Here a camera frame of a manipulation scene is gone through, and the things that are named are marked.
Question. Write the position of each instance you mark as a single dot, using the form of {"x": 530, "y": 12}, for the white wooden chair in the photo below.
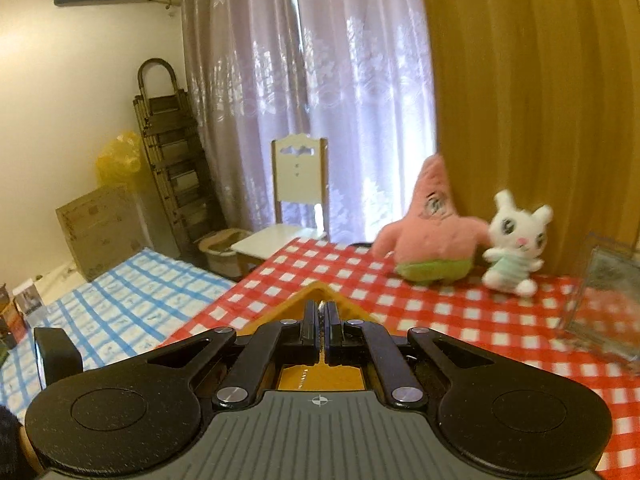
{"x": 297, "y": 170}

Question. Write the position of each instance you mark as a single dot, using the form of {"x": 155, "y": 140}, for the red checkered tablecloth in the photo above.
{"x": 450, "y": 320}

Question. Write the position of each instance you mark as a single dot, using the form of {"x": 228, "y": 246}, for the blue checkered blanket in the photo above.
{"x": 135, "y": 300}

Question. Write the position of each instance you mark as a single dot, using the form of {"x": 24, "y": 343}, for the sheer patterned curtain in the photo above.
{"x": 325, "y": 85}

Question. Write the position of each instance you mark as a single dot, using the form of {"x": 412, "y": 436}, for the yellow plastic tray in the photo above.
{"x": 320, "y": 379}

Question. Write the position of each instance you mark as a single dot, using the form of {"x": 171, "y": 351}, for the cardboard box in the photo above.
{"x": 100, "y": 230}

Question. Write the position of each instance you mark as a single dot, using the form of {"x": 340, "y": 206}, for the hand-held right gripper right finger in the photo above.
{"x": 332, "y": 332}

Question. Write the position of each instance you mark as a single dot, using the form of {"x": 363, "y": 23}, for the folded dark step ladder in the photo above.
{"x": 170, "y": 160}

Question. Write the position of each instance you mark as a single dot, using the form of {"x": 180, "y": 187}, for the pink starfish plush toy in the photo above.
{"x": 430, "y": 240}

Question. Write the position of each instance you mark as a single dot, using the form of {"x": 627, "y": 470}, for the glass photo frame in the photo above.
{"x": 605, "y": 300}

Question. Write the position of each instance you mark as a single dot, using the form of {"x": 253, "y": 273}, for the beige basket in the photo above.
{"x": 220, "y": 255}

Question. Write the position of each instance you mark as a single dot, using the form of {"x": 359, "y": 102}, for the upright booklets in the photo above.
{"x": 25, "y": 305}

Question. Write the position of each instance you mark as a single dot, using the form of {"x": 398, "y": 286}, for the dark fuzzy cloth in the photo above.
{"x": 10, "y": 445}

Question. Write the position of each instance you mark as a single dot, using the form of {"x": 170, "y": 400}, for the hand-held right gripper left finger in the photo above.
{"x": 311, "y": 330}

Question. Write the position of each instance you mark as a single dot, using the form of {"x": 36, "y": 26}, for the wooden panel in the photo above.
{"x": 525, "y": 85}

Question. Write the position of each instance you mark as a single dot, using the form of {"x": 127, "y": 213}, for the yellow plastic bag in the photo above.
{"x": 120, "y": 160}

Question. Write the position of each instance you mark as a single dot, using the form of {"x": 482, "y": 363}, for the white bunny plush toy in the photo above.
{"x": 515, "y": 230}

